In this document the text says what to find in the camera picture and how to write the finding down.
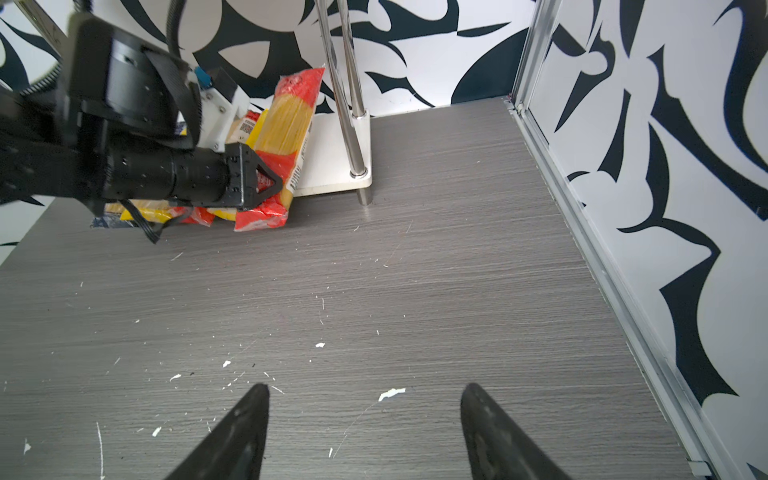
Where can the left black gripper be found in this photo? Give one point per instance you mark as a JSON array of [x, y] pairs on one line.
[[234, 178]]

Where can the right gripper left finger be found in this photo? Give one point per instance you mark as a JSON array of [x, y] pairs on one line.
[[235, 448]]

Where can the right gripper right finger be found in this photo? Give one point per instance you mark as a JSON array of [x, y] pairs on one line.
[[497, 447]]

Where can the red clear spaghetti bag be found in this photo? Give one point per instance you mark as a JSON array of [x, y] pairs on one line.
[[192, 215]]

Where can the blue De Cecco spaghetti bag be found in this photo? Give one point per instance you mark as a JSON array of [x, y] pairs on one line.
[[106, 222]]

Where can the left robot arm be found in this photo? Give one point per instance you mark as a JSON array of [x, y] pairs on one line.
[[120, 120]]

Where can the white two-tier shelf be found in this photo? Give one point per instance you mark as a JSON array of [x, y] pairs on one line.
[[337, 155]]

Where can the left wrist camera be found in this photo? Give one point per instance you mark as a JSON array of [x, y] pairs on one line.
[[223, 102]]

